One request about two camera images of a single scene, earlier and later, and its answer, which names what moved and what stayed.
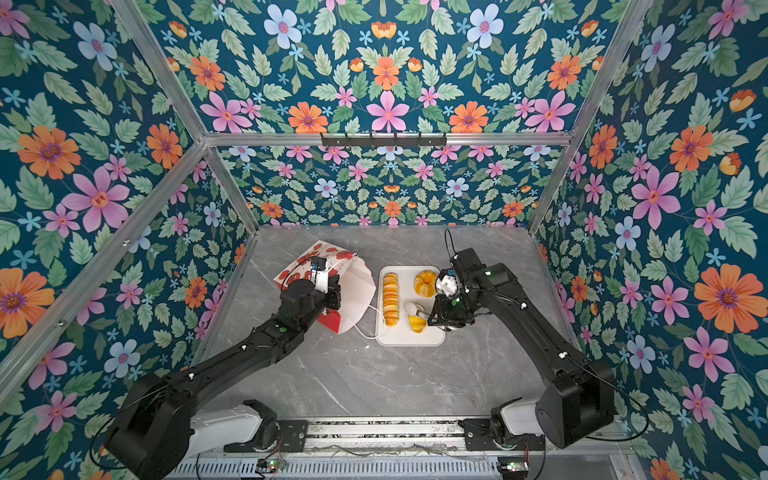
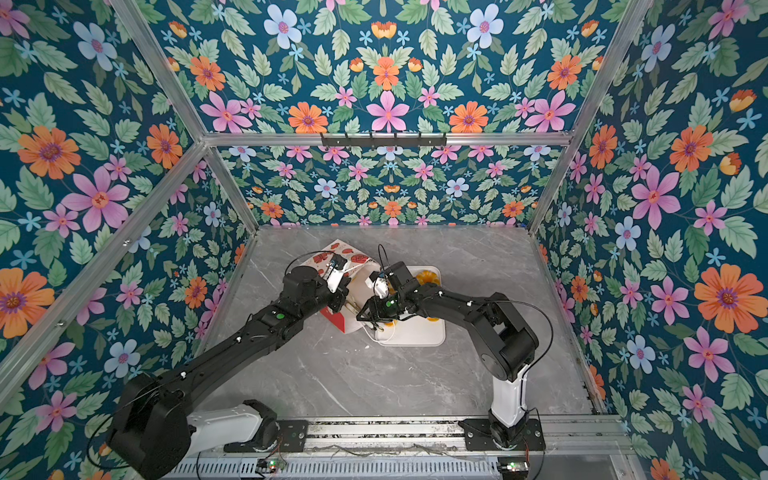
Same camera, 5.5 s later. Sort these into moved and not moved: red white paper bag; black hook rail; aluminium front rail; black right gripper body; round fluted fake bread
Moved: red white paper bag; black right gripper body
Not moved: aluminium front rail; black hook rail; round fluted fake bread
